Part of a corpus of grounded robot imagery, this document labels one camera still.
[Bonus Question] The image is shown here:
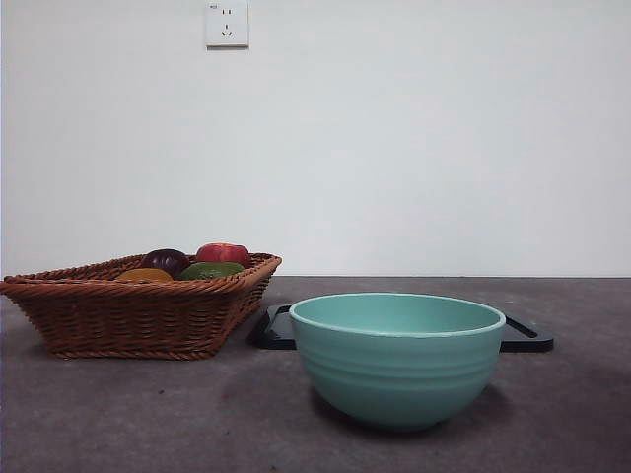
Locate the mint green bowl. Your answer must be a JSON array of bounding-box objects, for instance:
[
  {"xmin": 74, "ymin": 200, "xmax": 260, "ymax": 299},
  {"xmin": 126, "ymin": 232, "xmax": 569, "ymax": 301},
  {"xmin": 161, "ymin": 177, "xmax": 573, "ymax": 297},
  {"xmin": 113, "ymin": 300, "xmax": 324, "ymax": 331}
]
[{"xmin": 288, "ymin": 292, "xmax": 508, "ymax": 434}]

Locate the yellow orange fruit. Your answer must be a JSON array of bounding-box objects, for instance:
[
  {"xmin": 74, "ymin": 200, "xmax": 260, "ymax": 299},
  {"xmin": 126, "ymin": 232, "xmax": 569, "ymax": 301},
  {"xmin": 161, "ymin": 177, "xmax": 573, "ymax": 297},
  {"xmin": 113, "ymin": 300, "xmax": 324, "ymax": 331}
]
[{"xmin": 115, "ymin": 267, "xmax": 175, "ymax": 284}]

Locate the red fruit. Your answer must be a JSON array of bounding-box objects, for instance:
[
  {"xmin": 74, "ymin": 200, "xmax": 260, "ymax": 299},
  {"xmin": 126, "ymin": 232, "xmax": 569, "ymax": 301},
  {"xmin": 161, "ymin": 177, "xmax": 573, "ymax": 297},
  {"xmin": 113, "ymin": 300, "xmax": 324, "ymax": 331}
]
[{"xmin": 195, "ymin": 241, "xmax": 251, "ymax": 270}]

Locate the black rectangular tray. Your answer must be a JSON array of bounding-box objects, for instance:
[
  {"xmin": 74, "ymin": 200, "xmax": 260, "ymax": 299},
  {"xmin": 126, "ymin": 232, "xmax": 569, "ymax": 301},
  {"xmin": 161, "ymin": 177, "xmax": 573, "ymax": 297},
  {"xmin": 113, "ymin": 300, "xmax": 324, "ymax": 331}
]
[{"xmin": 245, "ymin": 304, "xmax": 554, "ymax": 354}]

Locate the green fruit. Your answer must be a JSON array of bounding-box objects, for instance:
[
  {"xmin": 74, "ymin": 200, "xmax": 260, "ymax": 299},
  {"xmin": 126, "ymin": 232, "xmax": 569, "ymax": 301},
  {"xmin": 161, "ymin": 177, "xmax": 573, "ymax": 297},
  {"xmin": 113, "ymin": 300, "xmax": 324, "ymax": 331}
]
[{"xmin": 177, "ymin": 261, "xmax": 246, "ymax": 282}]

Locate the dark purple fruit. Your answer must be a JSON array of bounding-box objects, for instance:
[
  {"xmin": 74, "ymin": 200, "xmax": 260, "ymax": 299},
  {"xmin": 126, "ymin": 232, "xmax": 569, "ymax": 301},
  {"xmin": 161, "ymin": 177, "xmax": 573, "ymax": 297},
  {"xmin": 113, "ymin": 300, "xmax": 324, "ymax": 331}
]
[{"xmin": 140, "ymin": 247, "xmax": 191, "ymax": 280}]

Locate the brown wicker basket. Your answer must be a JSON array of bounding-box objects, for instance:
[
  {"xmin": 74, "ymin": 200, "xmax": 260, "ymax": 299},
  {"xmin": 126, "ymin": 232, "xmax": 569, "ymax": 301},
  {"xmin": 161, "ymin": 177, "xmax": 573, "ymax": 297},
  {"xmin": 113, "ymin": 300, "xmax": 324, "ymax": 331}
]
[{"xmin": 0, "ymin": 251, "xmax": 283, "ymax": 360}]

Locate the white wall socket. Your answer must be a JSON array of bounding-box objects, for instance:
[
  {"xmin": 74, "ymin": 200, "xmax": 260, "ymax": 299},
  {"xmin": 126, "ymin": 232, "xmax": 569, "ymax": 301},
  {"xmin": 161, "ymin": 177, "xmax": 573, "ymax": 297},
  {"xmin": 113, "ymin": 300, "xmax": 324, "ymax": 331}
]
[{"xmin": 205, "ymin": 2, "xmax": 250, "ymax": 49}]

